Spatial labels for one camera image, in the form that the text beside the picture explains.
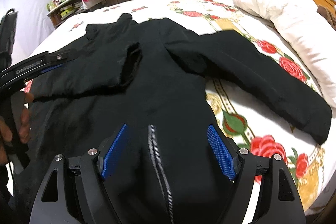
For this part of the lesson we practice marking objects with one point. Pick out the white duvet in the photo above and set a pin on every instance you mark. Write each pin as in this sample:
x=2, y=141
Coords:
x=307, y=32

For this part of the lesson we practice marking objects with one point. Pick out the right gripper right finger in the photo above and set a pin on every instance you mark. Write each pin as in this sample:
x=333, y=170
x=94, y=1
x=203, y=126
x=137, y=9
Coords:
x=224, y=152

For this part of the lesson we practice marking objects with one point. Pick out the brown plush toy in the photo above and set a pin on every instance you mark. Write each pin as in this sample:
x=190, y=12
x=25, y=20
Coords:
x=327, y=15

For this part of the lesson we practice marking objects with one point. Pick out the low wooden shelf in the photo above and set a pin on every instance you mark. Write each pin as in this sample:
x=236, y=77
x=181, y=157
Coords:
x=63, y=11

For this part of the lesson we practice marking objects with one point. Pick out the black jacket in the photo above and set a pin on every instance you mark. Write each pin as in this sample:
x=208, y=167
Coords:
x=151, y=76

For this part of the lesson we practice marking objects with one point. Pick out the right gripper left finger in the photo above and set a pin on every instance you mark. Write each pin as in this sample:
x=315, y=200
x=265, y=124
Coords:
x=110, y=150

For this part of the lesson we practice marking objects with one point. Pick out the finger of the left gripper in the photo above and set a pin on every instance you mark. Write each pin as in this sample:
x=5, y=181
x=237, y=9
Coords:
x=50, y=69
x=60, y=56

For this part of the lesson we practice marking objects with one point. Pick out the floral bed blanket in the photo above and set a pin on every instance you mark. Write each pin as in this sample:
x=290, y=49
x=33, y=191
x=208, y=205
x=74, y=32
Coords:
x=240, y=116

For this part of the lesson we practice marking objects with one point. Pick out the person's left hand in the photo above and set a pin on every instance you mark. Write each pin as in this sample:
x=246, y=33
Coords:
x=15, y=129

